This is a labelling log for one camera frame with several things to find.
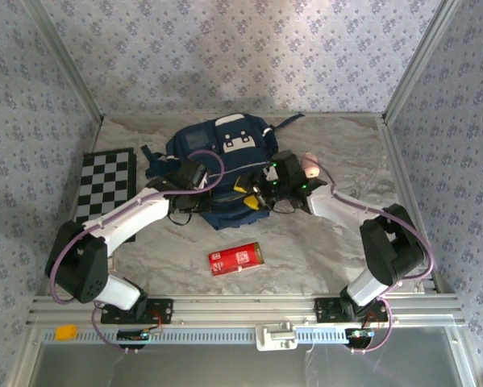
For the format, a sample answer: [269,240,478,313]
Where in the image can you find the small yellow block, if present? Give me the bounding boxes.
[55,324,77,342]

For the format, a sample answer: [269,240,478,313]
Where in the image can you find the white plastic latch bracket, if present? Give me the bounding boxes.
[255,322,299,352]

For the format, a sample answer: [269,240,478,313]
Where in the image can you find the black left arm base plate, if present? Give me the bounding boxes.
[99,298,174,326]

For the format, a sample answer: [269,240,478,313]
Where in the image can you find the black grey chessboard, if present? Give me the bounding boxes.
[74,148,138,243]

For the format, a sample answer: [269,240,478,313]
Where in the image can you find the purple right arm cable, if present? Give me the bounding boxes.
[323,167,436,356]

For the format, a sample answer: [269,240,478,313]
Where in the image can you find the aluminium frame post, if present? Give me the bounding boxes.
[23,0,105,126]
[381,0,464,126]

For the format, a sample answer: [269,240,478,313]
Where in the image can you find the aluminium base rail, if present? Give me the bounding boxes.
[26,293,467,327]

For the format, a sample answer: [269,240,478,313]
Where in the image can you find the navy blue student backpack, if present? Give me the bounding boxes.
[139,112,306,231]

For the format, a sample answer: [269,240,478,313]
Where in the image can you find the red printed box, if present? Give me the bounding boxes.
[207,241,265,277]

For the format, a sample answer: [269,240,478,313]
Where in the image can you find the slotted grey cable duct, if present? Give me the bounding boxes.
[39,327,387,346]

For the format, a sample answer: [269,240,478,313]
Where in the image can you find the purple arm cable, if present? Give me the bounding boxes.
[48,149,227,356]
[323,167,436,356]

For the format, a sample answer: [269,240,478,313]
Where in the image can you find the pink bandage roll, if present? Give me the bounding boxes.
[301,152,321,179]

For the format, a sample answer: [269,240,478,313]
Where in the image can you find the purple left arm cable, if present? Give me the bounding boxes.
[48,149,227,356]

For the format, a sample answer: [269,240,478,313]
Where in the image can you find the grey metal panel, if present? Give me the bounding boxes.
[21,340,474,387]

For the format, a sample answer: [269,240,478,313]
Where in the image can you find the aluminium side rail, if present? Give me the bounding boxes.
[377,116,446,295]

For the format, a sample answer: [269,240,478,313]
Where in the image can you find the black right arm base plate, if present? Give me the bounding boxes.
[314,297,389,323]

